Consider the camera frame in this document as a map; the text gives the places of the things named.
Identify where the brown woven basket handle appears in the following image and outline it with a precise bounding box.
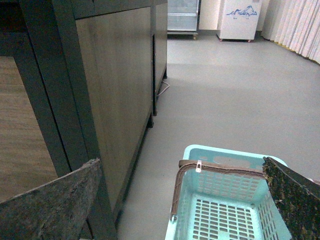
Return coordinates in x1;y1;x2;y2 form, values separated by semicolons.
170;159;266;217

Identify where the white chest freezer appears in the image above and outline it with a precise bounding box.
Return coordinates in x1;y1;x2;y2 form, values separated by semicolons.
217;0;262;43

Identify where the white curtain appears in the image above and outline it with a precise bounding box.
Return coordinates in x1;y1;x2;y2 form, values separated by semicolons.
261;0;320;64

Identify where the dark wooden display cabinet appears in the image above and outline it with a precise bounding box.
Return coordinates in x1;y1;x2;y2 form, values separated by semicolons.
0;0;168;240

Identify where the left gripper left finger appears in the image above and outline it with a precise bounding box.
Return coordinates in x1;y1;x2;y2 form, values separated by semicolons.
0;158;103;240

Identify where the light blue plastic basket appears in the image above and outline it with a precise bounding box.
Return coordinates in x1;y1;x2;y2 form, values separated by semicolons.
165;144;292;240

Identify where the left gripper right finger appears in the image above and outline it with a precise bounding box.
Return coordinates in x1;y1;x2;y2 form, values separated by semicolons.
262;156;320;240

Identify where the white floor cable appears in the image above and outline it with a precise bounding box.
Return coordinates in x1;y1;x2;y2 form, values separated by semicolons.
156;79;170;98

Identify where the glass door refrigerator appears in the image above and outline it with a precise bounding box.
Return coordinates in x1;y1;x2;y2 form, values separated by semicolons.
167;0;201;40

